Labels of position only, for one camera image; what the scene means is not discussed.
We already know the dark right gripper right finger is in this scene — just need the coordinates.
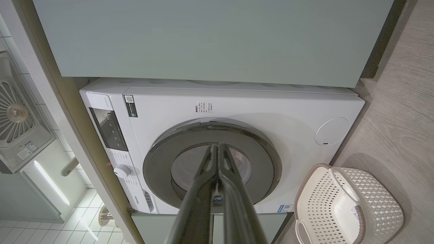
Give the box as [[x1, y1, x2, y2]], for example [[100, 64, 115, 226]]
[[218, 143, 269, 244]]

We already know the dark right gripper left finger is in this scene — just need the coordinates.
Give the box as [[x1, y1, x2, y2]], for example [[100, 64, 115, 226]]
[[164, 144, 219, 244]]

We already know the dark washing machine glass door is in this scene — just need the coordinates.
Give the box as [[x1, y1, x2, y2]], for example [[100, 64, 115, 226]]
[[142, 121, 283, 215]]

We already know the white front-load washing machine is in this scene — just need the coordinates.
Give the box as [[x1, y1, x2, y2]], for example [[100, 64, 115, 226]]
[[79, 78, 366, 215]]

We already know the cream perforated laundry basket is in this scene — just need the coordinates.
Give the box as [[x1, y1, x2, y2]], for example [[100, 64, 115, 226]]
[[294, 163, 405, 244]]

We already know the chrome round fixture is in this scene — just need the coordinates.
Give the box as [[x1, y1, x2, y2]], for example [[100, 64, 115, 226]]
[[98, 204, 116, 227]]

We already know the countertop with beige edge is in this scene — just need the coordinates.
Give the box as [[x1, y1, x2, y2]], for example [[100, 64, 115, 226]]
[[0, 0, 144, 244]]

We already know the beige cylindrical handle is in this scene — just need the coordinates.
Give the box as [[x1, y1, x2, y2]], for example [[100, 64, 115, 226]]
[[60, 157, 79, 177]]

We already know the pale green wall cabinet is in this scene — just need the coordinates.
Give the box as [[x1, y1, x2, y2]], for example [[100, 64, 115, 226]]
[[0, 173, 61, 221]]

